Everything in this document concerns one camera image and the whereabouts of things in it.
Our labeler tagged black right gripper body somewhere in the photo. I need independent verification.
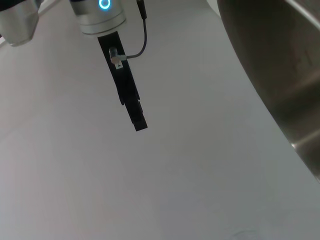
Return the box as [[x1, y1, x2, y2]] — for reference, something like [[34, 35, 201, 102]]
[[97, 31, 141, 106]]

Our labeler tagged grey cable with metal plug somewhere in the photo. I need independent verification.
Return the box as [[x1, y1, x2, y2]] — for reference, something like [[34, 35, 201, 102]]
[[109, 0, 148, 63]]

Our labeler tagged stainless steel bowl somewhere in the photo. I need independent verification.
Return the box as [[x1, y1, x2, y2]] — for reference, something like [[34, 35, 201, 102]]
[[217, 0, 320, 183]]

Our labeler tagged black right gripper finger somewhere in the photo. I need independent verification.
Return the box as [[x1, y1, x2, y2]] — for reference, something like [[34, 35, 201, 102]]
[[124, 98, 149, 132]]

